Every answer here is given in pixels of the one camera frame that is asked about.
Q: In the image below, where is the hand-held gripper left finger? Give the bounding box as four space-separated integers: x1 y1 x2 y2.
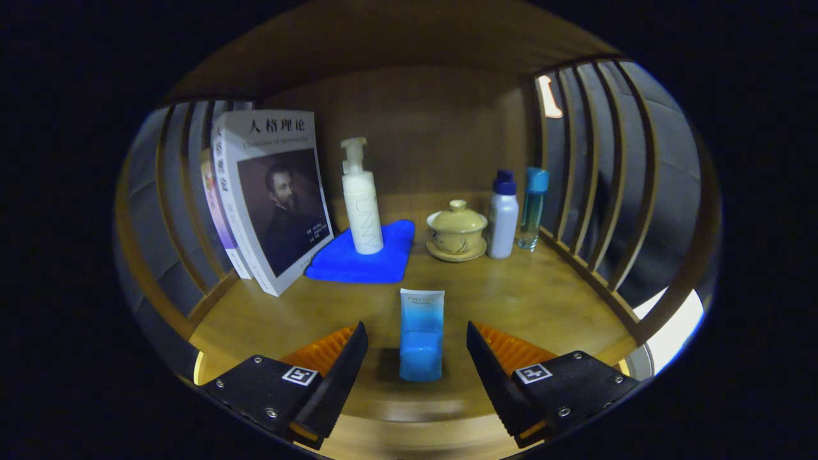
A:
198 321 369 450

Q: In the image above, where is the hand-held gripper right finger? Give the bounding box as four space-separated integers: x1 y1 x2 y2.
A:
465 321 640 448

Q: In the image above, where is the blue cosmetic tube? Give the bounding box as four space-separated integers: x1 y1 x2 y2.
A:
399 288 445 383

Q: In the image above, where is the wooden drawer with black knob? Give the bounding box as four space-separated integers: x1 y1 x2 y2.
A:
192 350 633 460

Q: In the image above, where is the wooden countertop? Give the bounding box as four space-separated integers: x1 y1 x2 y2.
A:
189 192 640 430

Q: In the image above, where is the brown wooden cabinet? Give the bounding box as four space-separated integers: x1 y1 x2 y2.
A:
115 0 723 460

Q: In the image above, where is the blue folded cloth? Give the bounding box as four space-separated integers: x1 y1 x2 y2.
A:
305 219 416 284

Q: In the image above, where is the beige saucer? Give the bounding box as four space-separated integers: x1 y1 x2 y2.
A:
426 240 488 263

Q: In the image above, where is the beige lidded teacup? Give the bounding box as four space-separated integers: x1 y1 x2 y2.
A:
426 199 489 256

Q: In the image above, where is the white bottle with blue cap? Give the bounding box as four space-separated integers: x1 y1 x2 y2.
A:
488 169 520 260

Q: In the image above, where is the white pump bottle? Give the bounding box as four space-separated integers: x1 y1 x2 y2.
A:
340 137 385 256

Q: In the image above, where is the white grey appliance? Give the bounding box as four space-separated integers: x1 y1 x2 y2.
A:
633 287 704 378

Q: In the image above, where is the teal transparent bottle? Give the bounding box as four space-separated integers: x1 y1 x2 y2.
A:
516 167 550 252

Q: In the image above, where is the large white portrait book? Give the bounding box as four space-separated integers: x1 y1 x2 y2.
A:
211 110 335 297

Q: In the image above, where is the thin purple book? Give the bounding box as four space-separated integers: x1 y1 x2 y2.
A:
200 149 253 280

